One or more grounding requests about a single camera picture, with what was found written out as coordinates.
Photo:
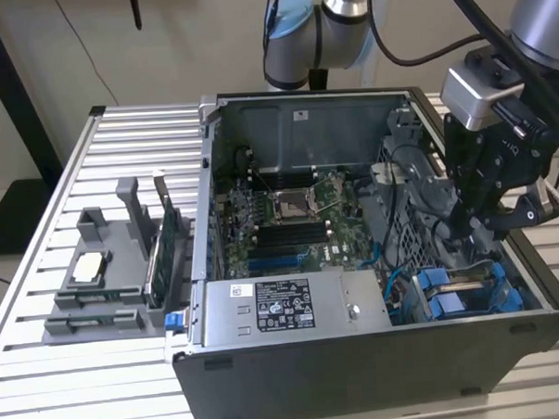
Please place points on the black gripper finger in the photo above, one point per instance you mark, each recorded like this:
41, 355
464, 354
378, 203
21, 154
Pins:
530, 212
463, 224

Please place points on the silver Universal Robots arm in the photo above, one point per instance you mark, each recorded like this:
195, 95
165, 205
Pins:
291, 51

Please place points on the blue plastic disk carrier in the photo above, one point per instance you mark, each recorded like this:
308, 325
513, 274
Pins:
448, 305

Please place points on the disk bay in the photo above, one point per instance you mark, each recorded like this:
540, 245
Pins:
419, 301

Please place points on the black RAM slot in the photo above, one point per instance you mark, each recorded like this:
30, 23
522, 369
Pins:
287, 181
294, 238
287, 173
294, 232
294, 227
295, 243

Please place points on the black expansion slot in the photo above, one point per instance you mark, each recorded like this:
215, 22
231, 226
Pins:
277, 253

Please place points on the blue expansion slot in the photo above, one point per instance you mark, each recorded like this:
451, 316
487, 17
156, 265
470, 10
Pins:
277, 264

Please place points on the grey metal drive cage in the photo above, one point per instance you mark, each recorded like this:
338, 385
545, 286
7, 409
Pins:
411, 241

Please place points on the green motherboard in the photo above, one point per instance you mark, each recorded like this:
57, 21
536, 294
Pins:
340, 225

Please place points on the silver thumb screw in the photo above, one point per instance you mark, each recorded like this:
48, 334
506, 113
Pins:
353, 309

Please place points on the silver power supply unit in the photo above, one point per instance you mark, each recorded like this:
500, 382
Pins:
330, 304

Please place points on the CPU socket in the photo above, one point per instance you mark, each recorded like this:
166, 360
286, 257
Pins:
291, 204

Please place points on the thin metal locking lever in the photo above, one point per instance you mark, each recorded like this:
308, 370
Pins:
263, 180

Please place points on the black open PC case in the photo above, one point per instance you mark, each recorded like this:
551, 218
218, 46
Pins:
315, 384

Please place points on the green graphics card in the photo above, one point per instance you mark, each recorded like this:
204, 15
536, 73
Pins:
163, 261

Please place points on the blue case latch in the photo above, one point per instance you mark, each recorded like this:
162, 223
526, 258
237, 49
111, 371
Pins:
173, 322

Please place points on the grey parts rack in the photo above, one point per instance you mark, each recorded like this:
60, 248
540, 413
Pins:
123, 235

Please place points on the silver CPU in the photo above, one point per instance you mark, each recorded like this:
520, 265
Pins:
89, 266

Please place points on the green RAM stick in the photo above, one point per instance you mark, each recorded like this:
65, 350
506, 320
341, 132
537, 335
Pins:
94, 321

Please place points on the black antenna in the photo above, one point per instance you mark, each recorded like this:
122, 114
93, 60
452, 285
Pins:
135, 11

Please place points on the black flat base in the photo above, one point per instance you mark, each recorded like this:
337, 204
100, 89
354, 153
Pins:
20, 216

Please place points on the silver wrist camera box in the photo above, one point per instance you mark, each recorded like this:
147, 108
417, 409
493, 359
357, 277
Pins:
469, 94

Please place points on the black upright post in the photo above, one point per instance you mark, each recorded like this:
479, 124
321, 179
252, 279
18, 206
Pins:
4, 68

